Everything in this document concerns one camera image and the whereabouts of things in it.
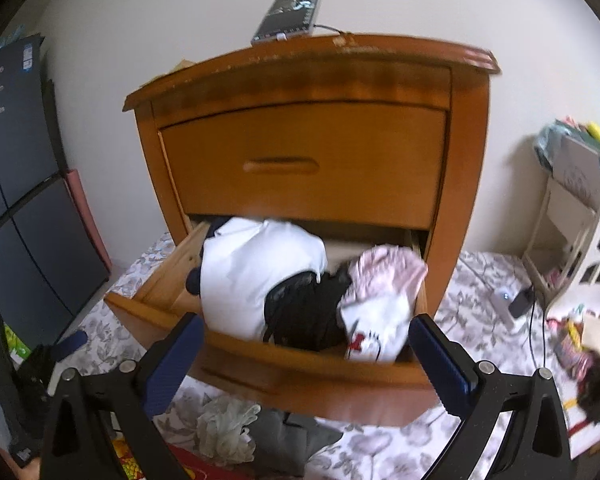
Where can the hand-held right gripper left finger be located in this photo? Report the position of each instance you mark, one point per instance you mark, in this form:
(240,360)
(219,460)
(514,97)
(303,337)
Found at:
(172,360)

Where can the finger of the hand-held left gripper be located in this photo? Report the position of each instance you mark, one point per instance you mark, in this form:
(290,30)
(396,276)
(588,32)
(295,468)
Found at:
(70,345)

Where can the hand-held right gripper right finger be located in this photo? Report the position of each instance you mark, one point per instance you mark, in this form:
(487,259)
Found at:
(437,360)

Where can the white red-printed garment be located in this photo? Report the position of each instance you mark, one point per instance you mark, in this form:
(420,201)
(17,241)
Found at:
(380,330)

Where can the cream lace garment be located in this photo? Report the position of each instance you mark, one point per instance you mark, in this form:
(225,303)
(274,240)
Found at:
(227,430)

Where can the pink underwear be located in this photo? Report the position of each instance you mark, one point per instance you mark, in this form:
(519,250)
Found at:
(385,272)

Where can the large white garment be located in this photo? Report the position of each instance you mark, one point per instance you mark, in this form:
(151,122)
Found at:
(250,270)

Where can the black lace underwear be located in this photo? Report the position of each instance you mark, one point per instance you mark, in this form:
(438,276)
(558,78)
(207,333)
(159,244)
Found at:
(305,310)

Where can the grey garment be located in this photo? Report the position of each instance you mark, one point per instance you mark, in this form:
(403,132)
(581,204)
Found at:
(290,440)

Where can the closed wooden drawer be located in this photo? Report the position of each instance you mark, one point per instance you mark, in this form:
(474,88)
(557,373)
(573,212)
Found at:
(305,185)

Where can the green printed carton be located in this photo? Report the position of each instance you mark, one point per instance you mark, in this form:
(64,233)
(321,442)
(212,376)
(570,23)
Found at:
(17,342)

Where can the floral bedsheet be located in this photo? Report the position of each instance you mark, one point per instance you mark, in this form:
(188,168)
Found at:
(490,410)

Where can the navy garment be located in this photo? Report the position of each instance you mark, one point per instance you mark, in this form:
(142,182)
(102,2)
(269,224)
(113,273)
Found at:
(195,280)

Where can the white power strip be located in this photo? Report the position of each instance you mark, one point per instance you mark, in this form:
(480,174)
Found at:
(502,305)

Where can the black charger adapter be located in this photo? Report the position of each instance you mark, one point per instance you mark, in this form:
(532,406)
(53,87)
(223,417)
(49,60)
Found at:
(522,302)

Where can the red floral blanket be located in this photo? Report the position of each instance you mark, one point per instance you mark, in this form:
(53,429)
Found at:
(200,470)

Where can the dark grey cabinet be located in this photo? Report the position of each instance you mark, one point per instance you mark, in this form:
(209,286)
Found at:
(25,210)

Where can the dark cloth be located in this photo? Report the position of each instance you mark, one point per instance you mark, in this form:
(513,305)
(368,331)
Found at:
(596,390)

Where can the white booklet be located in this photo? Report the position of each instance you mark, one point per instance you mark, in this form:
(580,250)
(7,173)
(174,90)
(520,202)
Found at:
(582,170)

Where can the teal plastic bag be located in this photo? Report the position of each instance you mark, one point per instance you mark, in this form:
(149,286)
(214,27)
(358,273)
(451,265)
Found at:
(545,145)

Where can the yellow notepad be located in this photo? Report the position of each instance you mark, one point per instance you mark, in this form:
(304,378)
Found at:
(597,135)

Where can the wooden nightstand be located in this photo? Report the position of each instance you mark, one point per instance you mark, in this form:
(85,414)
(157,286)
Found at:
(305,75)

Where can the black smartphone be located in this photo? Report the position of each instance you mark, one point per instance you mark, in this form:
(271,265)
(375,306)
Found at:
(287,15)

